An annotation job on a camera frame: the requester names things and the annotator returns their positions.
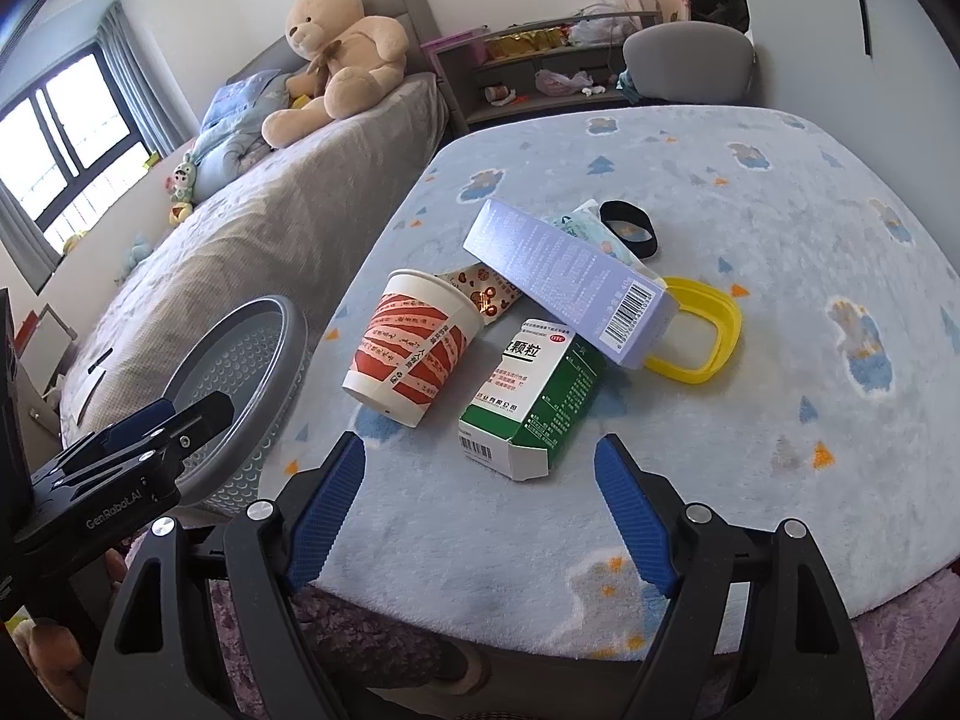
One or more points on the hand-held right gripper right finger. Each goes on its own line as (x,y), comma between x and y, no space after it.
(630,517)

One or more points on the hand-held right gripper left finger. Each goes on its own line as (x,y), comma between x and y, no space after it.
(330,517)

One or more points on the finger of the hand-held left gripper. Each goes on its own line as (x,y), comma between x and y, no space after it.
(199,416)
(139,421)

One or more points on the grey perforated plastic basket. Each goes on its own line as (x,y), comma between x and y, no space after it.
(247,360)

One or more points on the green and white medicine box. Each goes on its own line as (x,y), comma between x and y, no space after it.
(540,405)

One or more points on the red patterned paper cup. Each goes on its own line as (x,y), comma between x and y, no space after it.
(405,360)

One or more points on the long purple carton box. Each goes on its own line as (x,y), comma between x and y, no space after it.
(555,270)

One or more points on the red and white snack wrapper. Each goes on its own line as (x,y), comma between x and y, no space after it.
(495,296)

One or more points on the light green snack packet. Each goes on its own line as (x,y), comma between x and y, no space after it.
(592,229)

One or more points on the person's left hand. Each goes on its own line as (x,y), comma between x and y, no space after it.
(118,566)

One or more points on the black pen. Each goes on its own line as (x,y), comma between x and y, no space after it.
(100,360)

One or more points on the white framed board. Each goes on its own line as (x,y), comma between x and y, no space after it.
(49,337)

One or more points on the pale blue plush toy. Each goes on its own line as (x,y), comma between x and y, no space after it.
(135,253)

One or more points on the bed with grey checked sheet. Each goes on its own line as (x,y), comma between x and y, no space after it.
(262,240)

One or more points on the small yellow plush toy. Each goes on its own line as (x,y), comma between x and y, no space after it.
(72,243)

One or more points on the table with blue cloth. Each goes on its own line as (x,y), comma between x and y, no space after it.
(750,360)

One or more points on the grey blue curtain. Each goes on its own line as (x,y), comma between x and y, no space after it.
(26,247)
(142,82)

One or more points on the green eared plush doll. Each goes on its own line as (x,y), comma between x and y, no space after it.
(181,176)

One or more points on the light blue quilt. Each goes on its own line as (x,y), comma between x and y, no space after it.
(225,157)

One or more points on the black elastic band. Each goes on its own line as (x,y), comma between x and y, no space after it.
(637,249)

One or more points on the dark framed window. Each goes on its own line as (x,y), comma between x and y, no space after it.
(75,135)

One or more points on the purple fluffy rug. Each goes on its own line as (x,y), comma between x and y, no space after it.
(900,645)

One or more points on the light blue pillow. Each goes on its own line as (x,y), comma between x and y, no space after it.
(240,97)

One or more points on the large beige teddy bear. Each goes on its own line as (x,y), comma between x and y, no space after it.
(352,45)

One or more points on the grey shelf desk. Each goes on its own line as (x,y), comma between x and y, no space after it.
(517,112)

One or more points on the blue cloth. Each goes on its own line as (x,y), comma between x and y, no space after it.
(630,86)

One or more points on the small paper cup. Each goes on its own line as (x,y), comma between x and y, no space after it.
(496,94)

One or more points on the pink plastic bag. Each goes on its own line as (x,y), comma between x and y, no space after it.
(559,81)

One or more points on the pink storage box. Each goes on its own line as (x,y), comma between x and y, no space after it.
(454,41)

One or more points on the grey chair back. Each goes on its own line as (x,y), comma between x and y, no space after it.
(690,60)

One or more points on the grey bed headboard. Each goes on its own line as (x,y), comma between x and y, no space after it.
(416,7)

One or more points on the white plastic bag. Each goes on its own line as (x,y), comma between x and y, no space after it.
(596,31)

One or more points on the gold foil packets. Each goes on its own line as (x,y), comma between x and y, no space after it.
(525,41)

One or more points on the pink paper bag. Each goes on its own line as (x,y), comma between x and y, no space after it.
(676,4)
(636,1)

